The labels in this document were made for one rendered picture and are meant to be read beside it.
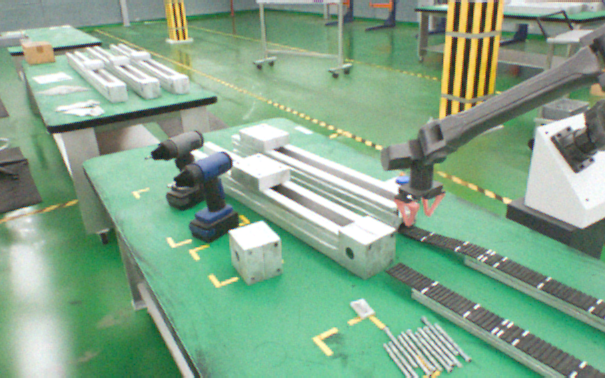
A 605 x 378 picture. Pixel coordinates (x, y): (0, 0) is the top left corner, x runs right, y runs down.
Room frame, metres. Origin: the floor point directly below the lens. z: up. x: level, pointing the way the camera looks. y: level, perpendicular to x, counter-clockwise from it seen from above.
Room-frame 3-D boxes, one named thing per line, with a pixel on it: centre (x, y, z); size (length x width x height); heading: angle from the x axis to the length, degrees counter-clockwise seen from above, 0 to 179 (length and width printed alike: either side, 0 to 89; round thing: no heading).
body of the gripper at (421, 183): (1.08, -0.32, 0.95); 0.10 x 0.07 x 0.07; 126
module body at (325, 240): (1.32, 0.10, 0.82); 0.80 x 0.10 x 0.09; 36
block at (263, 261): (0.98, 0.09, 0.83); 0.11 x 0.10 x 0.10; 116
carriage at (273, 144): (1.64, 0.10, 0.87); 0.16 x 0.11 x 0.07; 36
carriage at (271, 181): (1.32, 0.10, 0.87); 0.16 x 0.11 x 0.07; 36
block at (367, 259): (0.97, -0.17, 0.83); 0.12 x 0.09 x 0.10; 126
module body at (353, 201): (1.44, -0.05, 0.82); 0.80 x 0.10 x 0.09; 36
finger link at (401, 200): (1.06, -0.29, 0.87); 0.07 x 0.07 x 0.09; 36
